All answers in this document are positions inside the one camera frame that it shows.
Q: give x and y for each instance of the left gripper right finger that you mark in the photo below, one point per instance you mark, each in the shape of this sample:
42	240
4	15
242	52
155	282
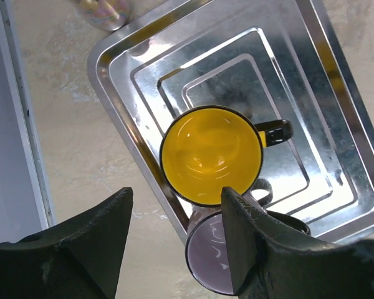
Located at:
272	255

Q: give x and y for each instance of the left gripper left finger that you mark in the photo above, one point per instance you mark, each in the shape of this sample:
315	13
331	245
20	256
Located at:
78	258

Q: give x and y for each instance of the yellow mug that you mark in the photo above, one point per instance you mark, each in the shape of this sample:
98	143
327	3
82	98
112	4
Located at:
211	147

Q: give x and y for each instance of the silver metal tray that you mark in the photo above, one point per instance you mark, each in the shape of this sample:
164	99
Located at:
268	60

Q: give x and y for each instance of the pink cap bottle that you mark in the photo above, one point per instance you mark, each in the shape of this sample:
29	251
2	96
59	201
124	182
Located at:
106	15

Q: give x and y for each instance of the aluminium frame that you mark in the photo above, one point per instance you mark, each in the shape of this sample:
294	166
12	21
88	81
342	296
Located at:
25	202

